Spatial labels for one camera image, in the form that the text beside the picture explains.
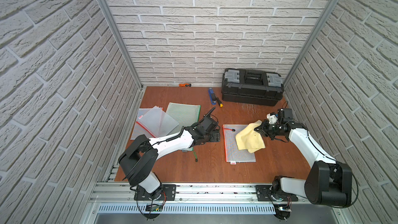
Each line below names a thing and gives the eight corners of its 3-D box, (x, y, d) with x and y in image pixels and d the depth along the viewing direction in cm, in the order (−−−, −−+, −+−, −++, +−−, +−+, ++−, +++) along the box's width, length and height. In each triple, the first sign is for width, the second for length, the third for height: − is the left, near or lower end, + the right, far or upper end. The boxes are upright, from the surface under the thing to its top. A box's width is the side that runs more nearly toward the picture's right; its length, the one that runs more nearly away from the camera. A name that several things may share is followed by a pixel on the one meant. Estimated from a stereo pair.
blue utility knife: (212, 105, 111) (212, 101, 107) (208, 91, 119) (208, 87, 116) (216, 104, 111) (217, 101, 108) (212, 90, 120) (212, 86, 117)
